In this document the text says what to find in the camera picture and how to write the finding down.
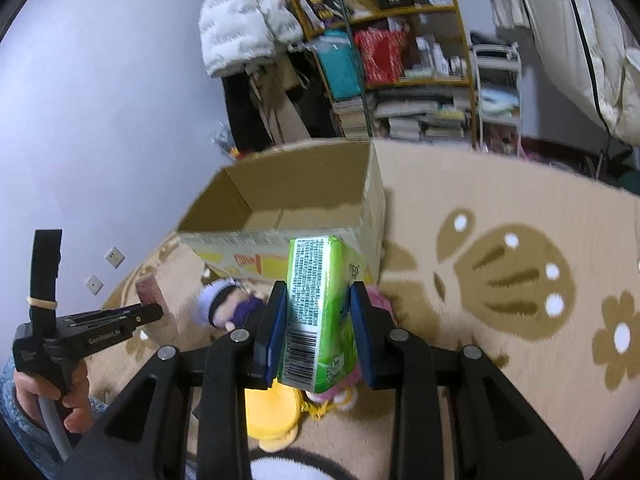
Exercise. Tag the person's left hand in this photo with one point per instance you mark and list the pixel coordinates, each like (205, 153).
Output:
(29, 389)

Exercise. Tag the green tissue pack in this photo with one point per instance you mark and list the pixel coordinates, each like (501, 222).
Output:
(319, 344)

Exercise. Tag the plastic bag with toys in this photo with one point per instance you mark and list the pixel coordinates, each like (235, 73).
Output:
(222, 137)

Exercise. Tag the yellow duck plush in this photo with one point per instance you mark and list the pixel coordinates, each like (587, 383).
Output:
(272, 416)

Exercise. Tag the wall socket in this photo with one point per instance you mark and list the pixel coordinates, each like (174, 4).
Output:
(94, 284)
(114, 257)

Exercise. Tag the wall socket upper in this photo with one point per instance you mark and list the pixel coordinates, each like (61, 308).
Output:
(114, 257)

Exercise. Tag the wall socket lower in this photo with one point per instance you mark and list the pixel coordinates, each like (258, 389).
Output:
(94, 284)

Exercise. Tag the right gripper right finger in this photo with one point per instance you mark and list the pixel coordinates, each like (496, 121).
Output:
(391, 358)

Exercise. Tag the purple haired doll plush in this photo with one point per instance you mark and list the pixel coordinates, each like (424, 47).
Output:
(227, 304)

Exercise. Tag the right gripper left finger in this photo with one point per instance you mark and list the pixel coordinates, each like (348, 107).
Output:
(246, 358)

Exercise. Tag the white folded mattress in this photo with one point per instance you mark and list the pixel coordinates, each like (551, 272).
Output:
(589, 54)

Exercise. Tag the teal bag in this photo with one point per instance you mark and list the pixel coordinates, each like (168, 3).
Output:
(338, 64)

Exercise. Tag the pink bear plush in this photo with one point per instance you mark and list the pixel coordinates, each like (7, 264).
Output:
(343, 396)

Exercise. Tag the white puffer jacket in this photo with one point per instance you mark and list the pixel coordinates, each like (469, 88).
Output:
(239, 35)

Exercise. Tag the beige patterned carpet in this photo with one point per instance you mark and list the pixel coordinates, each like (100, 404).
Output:
(536, 266)

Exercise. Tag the red patterned bag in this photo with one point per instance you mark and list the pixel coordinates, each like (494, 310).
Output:
(381, 54)

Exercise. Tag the stack of books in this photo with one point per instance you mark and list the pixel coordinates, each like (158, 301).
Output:
(351, 118)

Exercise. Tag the beige coat hanging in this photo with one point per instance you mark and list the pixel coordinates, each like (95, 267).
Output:
(270, 83)

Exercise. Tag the cardboard box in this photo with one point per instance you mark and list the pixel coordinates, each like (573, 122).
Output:
(242, 222)

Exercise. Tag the wooden bookshelf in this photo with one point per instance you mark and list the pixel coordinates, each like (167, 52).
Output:
(434, 100)

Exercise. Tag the white rolling cart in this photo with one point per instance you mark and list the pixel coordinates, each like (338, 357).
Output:
(498, 75)

